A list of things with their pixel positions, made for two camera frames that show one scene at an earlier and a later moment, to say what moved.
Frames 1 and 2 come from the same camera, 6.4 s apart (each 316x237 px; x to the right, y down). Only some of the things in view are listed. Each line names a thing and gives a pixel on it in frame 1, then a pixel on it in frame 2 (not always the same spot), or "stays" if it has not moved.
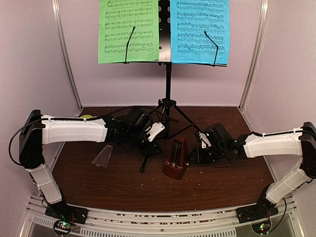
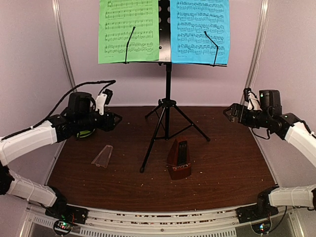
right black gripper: x=198 y=158 -> x=241 y=117
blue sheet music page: x=189 y=20 stays
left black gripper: x=149 y=151 -> x=108 y=125
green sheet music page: x=117 y=19 stays
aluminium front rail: x=219 y=222 stays
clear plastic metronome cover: x=102 y=159 stays
